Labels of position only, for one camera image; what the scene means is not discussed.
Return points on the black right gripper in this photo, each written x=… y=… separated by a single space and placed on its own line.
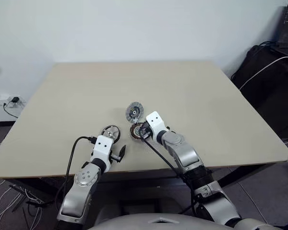
x=147 y=130

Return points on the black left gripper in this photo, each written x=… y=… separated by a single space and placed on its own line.
x=115 y=158

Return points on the copper wound spoked rotor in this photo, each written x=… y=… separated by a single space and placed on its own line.
x=134 y=133

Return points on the silver round motor lid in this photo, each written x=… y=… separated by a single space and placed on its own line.
x=134 y=111

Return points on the silver round motor housing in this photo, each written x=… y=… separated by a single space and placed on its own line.
x=110 y=130

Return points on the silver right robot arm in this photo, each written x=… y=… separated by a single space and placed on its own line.
x=184 y=151

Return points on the gray robot torso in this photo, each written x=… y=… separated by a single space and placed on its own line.
x=146 y=221

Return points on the black floor stand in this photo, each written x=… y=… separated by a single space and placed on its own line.
x=28 y=200

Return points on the white power strip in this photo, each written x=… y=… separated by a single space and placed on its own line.
x=20 y=101

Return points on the black plug adapter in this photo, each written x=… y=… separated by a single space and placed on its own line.
x=14 y=99

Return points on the large black bag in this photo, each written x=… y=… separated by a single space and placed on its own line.
x=266 y=95

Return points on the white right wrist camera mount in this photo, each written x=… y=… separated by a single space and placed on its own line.
x=154 y=121

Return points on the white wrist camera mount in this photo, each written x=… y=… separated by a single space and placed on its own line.
x=154 y=121
x=102 y=146

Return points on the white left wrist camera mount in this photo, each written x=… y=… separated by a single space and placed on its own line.
x=102 y=146

